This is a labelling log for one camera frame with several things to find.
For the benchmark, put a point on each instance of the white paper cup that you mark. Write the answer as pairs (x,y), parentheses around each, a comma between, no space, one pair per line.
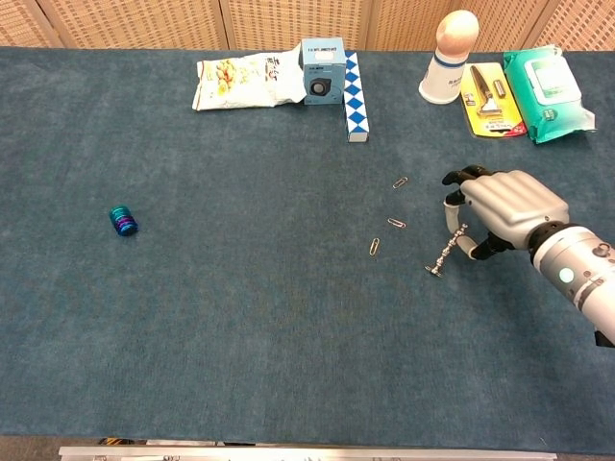
(442,79)

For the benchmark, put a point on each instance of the yellow razor blister pack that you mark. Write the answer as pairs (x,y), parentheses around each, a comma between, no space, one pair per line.
(490,103)

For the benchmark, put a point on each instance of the teal felt table cloth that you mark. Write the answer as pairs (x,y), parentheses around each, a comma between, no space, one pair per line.
(269,312)

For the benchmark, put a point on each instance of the green wet wipes pack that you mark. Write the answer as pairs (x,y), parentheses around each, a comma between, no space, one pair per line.
(548,96)

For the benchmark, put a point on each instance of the blue white snake puzzle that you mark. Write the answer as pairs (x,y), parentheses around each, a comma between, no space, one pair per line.
(356,105)

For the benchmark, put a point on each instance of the wicker folding screen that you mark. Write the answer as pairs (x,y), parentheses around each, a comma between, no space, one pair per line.
(288,21)

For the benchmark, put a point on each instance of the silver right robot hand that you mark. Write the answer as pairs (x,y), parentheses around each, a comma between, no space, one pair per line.
(514,201)

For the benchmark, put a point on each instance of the white peanut snack bag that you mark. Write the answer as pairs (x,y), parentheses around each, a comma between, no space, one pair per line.
(240,84)

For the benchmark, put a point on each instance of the peach egg-shaped object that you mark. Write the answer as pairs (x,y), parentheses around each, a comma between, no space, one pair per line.
(460,33)

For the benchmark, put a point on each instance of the light blue speaker box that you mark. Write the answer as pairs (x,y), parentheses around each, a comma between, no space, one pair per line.
(323,72)

